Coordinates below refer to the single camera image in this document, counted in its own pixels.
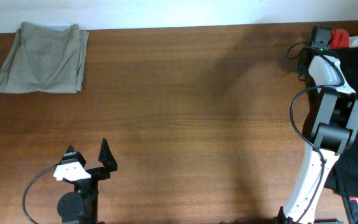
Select red printed t-shirt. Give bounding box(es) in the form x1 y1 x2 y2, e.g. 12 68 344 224
329 29 350 49

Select folded khaki shorts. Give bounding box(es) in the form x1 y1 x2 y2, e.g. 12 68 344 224
0 22 90 94

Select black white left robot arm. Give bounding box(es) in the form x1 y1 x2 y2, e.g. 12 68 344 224
53 138 117 224

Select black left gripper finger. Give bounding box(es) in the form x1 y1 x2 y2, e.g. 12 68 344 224
59 145 86 167
98 138 117 172

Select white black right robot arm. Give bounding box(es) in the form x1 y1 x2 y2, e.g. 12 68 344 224
274 26 358 223

